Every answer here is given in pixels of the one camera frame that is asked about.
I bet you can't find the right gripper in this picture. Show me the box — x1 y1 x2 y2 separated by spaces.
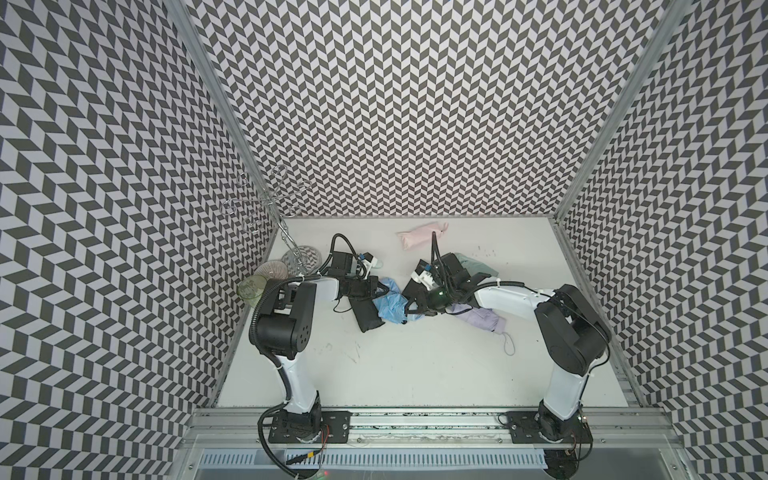
402 280 457 315

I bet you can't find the blue sleeved umbrella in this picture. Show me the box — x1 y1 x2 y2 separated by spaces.
373 277 424 325

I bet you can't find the mint green sleeved umbrella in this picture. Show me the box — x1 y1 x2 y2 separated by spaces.
455 253 499 277

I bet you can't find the lavender sleeved umbrella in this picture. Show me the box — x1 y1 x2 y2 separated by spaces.
446 303 516 356

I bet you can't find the black sleeved umbrella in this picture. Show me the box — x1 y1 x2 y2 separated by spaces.
349 298 384 333
402 279 428 301

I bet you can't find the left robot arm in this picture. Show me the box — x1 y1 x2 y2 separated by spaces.
248 233 389 443

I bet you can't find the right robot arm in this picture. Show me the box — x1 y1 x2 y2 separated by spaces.
403 233 612 445

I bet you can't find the pink sleeved umbrella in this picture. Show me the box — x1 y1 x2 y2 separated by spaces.
397 222 449 250

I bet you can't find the ribbed glass bowl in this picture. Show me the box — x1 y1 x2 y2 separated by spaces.
255 260 289 280

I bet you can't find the green drinking glass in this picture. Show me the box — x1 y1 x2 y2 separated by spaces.
236 274 268 307

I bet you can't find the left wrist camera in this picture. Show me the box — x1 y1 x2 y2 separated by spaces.
358 252 383 275

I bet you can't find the wire glass rack stand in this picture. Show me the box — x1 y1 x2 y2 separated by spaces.
221 170 323 275

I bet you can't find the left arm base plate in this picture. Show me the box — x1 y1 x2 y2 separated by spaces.
268 410 352 444

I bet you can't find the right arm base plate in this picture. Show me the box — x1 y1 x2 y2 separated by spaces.
496 410 593 446

